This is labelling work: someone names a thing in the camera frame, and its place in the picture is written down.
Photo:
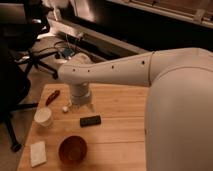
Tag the blue device with cables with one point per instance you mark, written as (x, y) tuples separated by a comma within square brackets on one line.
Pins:
[(67, 53)]

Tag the black office chair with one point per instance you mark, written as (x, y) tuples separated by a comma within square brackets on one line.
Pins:
[(14, 82)]

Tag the brown ceramic bowl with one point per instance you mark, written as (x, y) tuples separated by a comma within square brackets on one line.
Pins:
[(72, 150)]

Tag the small white bottle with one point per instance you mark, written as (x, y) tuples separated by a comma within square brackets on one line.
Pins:
[(65, 109)]

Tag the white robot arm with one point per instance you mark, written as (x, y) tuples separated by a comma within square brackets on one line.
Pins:
[(179, 109)]

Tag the black rectangular remote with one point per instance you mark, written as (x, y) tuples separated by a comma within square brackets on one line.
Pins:
[(89, 121)]

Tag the white paper cup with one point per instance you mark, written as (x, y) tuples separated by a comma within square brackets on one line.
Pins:
[(43, 117)]

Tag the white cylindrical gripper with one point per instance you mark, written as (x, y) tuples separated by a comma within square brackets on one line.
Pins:
[(81, 95)]

